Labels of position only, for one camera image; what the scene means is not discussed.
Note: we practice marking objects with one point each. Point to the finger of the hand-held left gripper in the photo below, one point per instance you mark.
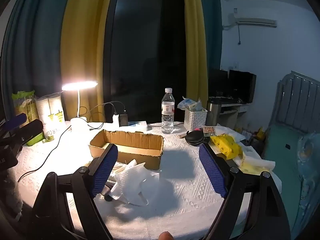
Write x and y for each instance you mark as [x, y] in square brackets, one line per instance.
[15, 121]
[31, 129]

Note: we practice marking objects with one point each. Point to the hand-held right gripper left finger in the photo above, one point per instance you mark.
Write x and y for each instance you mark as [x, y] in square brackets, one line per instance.
[105, 170]

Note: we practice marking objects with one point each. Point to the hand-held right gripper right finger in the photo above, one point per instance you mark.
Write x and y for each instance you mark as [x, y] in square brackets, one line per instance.
[212, 170]

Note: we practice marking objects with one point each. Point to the white textured cloth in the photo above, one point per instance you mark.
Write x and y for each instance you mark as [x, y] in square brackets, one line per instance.
[135, 182]

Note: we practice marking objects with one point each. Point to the cardboard box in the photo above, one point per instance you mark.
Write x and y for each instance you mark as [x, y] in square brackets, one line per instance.
[140, 140]

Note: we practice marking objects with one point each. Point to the person's left forearm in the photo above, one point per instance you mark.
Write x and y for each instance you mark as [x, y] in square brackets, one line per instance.
[12, 192]

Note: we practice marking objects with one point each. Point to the person's right hand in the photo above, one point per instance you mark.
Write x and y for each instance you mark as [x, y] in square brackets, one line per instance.
[166, 236]

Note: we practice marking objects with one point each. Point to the green snack packet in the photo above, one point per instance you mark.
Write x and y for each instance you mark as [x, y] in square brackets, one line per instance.
[27, 107]

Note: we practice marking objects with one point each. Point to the yellow plastic packet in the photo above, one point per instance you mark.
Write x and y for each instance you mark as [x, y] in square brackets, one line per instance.
[225, 146]

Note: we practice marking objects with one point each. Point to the paper cups package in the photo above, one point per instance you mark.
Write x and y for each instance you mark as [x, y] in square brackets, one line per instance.
[52, 110]

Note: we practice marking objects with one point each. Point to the black round case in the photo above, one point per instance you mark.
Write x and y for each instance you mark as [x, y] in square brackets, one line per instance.
[196, 137]

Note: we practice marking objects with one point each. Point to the dotted sticker card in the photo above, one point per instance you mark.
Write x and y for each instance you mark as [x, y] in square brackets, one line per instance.
[209, 131]

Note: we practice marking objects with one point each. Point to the white textured tablecloth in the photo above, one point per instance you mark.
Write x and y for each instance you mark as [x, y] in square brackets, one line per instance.
[185, 197]

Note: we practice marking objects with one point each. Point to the white plastic bag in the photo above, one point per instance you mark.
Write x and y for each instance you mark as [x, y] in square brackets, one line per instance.
[257, 163]

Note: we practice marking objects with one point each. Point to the small beige object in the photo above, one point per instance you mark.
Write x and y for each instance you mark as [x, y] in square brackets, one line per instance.
[182, 135]

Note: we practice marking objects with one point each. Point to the white desk lamp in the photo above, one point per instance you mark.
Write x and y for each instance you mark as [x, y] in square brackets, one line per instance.
[78, 123]

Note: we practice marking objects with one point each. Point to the white charger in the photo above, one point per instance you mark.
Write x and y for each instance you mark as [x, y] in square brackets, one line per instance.
[116, 119]

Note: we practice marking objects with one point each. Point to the white plastic basket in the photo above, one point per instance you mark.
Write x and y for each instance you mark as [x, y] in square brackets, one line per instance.
[195, 120]

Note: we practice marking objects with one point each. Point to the black charger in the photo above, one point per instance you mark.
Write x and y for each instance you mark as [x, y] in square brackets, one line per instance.
[123, 120]

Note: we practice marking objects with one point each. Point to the white and blue box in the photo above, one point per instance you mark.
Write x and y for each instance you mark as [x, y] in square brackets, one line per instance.
[137, 125]

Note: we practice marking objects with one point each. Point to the steel thermos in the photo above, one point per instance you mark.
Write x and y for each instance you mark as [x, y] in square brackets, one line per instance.
[213, 112]

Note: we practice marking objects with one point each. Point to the white side table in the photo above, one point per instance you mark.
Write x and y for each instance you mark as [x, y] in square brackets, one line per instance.
[231, 113]

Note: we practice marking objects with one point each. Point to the yellow-green packet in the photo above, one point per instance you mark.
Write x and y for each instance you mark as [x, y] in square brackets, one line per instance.
[196, 106]

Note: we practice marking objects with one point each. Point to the clear water bottle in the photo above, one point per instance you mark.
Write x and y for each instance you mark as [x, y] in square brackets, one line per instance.
[167, 115]

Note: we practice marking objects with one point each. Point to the green mattress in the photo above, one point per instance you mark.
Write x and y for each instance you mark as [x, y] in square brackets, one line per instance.
[282, 155]

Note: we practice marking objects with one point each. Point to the blue crumpled plastic bag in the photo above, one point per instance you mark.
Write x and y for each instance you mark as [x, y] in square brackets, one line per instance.
[186, 103]

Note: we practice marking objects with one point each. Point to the teal curtain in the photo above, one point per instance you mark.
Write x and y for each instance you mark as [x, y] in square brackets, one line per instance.
[213, 30]
[35, 42]

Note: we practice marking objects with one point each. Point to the black monitor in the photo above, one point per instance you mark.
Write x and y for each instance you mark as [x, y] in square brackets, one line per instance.
[218, 82]
[242, 86]

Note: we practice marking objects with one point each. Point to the blue printed blanket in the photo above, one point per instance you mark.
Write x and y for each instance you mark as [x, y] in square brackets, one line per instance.
[310, 170]

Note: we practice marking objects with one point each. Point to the yellow curtain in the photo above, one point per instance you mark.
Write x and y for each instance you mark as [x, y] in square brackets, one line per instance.
[82, 42]
[195, 42]

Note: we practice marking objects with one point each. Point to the grey bed headboard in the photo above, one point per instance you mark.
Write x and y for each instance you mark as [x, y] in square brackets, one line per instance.
[297, 100]

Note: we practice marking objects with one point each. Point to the dark window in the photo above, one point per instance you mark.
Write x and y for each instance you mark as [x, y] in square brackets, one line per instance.
[147, 50]

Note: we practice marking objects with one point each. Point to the white air conditioner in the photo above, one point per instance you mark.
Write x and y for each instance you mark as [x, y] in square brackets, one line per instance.
[255, 21]

